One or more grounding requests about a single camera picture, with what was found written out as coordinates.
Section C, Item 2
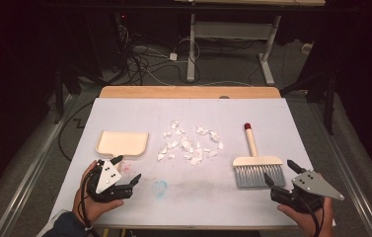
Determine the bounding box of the pile of white paper scraps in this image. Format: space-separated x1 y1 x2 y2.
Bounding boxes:
156 119 225 167

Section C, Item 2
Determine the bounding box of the bundle of floor cables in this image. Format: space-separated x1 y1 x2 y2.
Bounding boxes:
115 13 202 87

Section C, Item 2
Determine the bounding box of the left hand-held gripper cable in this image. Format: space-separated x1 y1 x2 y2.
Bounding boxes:
79 169 100 237

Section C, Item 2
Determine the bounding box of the wooden table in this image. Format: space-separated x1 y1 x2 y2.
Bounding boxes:
99 85 282 100

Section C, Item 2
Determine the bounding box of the black floor cable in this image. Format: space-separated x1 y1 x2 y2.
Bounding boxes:
57 100 95 162

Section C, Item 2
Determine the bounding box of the metal floor rail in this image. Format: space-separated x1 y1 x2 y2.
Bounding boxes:
0 94 77 237
306 102 372 237

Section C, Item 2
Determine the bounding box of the person's left hand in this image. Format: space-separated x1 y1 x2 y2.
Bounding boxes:
72 160 125 227

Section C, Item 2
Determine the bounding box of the white board table cover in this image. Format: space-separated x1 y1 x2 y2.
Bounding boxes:
48 97 336 230

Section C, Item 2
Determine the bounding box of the cream brush with red cap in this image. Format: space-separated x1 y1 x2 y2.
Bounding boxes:
232 122 287 190

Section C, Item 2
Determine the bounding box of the cream plastic dustpan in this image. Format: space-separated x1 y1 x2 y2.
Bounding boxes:
95 130 150 159

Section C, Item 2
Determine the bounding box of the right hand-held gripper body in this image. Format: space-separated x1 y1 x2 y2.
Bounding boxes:
269 169 345 214

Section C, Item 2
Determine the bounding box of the hand-held gripper cable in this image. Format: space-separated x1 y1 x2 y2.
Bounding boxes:
296 196 326 237
79 169 100 237

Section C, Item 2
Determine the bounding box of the white metal desk frame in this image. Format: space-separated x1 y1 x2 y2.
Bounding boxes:
173 0 327 86

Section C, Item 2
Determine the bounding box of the small white floor box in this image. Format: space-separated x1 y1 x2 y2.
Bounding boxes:
301 42 315 55

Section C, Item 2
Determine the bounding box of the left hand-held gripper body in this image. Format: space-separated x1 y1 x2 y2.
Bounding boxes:
85 158 134 203

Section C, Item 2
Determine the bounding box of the black stand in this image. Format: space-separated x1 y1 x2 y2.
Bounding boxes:
279 63 337 136
52 63 83 125

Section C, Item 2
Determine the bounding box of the right hand-held gripper cable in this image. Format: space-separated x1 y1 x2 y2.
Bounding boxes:
296 196 326 237

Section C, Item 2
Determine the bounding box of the person's right hand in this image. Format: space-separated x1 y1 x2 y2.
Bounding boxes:
276 197 335 237

